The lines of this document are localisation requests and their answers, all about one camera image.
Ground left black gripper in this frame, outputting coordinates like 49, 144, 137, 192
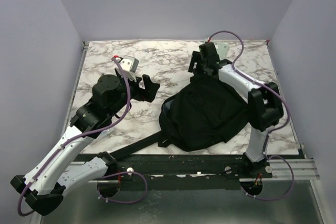
108, 73, 160, 117

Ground grey notebook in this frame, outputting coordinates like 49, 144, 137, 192
214, 41, 229, 60

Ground black student backpack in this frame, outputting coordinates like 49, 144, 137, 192
111, 77, 248, 159

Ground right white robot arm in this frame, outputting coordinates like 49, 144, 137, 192
188, 42, 283, 178

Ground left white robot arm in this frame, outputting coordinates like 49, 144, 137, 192
10, 74, 160, 217

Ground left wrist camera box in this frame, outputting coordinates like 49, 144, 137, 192
119, 56, 139, 73

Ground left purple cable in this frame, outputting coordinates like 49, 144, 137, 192
17, 57, 148, 217

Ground purple cable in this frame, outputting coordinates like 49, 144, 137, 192
17, 57, 148, 217
206, 30, 295, 201

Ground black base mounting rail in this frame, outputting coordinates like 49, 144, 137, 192
96, 154, 272, 192

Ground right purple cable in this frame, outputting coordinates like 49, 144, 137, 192
206, 30, 295, 201

